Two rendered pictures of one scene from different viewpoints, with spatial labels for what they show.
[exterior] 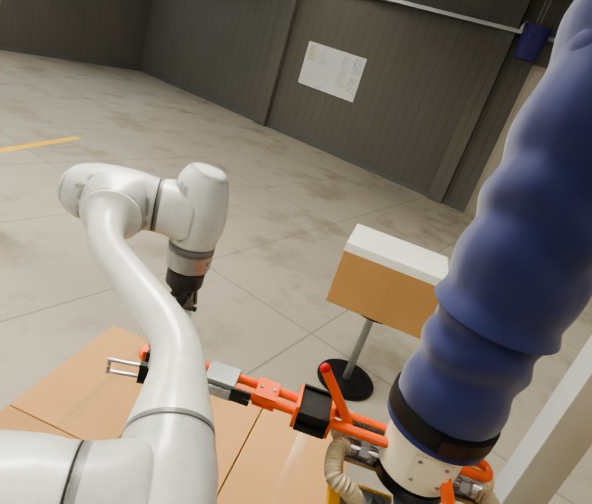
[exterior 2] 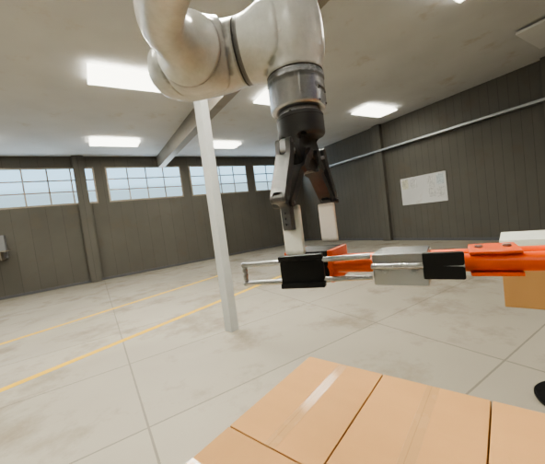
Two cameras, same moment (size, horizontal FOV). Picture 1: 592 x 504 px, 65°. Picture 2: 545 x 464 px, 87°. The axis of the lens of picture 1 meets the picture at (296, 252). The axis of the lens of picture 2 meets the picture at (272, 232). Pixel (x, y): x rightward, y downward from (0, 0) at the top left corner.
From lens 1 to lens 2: 73 cm
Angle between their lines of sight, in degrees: 36
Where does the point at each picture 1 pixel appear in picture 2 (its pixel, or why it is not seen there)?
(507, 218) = not seen: outside the picture
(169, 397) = not seen: outside the picture
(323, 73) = (418, 192)
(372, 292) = not seen: outside the picture
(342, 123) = (446, 216)
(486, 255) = not seen: outside the picture
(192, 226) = (277, 24)
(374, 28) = (441, 151)
